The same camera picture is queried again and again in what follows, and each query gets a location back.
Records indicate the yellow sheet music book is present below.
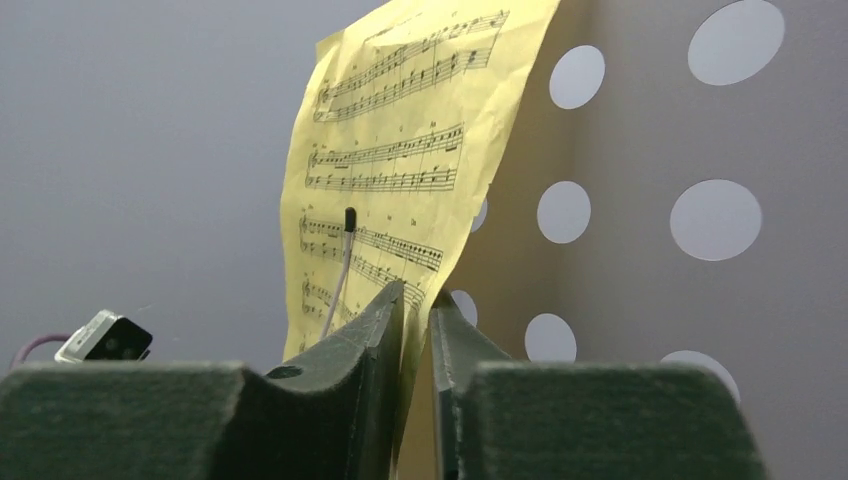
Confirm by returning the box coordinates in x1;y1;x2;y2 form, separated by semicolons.
280;1;560;447

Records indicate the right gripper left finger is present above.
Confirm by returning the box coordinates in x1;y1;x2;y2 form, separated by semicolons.
1;281;404;479

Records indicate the white perforated music stand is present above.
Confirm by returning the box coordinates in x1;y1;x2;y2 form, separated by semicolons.
397;0;848;480

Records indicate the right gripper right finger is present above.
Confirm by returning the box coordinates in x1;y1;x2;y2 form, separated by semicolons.
430;292;768;480

